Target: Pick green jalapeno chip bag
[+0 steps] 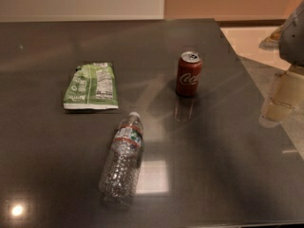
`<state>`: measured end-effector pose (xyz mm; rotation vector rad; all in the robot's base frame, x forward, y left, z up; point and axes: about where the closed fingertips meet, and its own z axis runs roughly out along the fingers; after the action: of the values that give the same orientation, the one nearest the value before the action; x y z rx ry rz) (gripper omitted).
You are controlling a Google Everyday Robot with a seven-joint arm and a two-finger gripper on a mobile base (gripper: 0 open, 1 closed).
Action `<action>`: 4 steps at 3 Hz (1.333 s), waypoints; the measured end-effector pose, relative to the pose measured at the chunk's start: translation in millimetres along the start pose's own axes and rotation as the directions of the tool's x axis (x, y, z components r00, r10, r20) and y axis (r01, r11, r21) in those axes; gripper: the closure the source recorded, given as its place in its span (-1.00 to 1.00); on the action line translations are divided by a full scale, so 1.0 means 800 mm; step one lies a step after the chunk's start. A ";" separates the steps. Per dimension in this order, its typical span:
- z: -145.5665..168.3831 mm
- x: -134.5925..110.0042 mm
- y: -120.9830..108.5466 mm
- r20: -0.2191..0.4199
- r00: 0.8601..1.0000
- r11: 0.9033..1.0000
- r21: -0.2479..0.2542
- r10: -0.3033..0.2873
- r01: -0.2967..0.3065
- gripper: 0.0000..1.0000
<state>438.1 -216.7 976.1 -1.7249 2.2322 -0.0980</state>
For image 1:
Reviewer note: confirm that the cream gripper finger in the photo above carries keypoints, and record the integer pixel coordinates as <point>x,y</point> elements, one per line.
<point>289,87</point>
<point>273,114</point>

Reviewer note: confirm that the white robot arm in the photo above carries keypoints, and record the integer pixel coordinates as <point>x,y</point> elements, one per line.
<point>291,42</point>

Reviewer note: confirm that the clear plastic water bottle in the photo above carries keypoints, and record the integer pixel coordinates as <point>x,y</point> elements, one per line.
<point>121,171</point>

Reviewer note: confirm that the red Coca-Cola can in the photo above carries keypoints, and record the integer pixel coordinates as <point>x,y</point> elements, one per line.
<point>188,76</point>

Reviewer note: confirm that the green jalapeno chip bag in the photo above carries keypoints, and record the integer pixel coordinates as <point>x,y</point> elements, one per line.
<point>92,86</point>

